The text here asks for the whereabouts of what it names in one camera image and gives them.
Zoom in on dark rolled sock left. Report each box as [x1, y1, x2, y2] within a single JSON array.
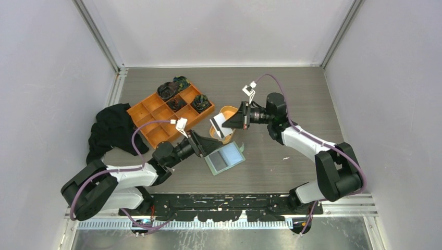
[[157, 82, 179, 102]]

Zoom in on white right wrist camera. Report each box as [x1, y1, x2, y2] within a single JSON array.
[[242, 81, 256, 104]]

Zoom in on green patterned rolled sock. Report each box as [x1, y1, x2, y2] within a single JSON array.
[[191, 94, 212, 114]]

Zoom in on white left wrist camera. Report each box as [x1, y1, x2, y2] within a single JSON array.
[[170, 118, 189, 138]]

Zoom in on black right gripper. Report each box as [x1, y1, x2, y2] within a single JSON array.
[[223, 101, 274, 130]]

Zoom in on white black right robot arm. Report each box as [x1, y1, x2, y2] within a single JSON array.
[[219, 92, 366, 214]]

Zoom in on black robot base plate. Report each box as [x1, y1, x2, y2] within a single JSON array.
[[117, 193, 323, 222]]

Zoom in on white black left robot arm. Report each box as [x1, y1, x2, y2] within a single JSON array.
[[60, 130, 222, 221]]

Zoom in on silver VIP diamond card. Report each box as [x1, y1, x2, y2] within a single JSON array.
[[210, 113, 234, 139]]

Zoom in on black cloth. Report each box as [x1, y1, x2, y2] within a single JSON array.
[[86, 103, 137, 164]]

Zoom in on dark rolled sock centre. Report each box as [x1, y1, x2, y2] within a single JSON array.
[[166, 95, 187, 113]]

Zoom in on aluminium frame rail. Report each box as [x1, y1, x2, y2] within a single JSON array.
[[71, 194, 378, 234]]

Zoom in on green card holder wallet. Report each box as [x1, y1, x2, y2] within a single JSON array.
[[204, 142, 245, 176]]

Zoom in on dark rolled sock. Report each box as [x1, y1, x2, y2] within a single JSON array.
[[173, 76, 190, 92], [166, 95, 187, 113], [157, 82, 179, 102]]

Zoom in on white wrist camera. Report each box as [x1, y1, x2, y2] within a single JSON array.
[[170, 118, 189, 138], [242, 81, 256, 104]]

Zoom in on orange wooden divider box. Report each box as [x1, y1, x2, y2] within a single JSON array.
[[127, 83, 215, 148]]

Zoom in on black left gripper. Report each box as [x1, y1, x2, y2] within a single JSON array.
[[167, 129, 223, 168]]

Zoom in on yellow oval tray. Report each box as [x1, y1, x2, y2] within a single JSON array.
[[209, 106, 238, 144]]

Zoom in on black VIP card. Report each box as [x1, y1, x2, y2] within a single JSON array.
[[208, 152, 228, 172]]

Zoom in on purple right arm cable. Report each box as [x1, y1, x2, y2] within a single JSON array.
[[254, 73, 367, 235]]

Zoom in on dark rolled sock top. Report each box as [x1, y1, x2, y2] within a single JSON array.
[[173, 76, 190, 92]]

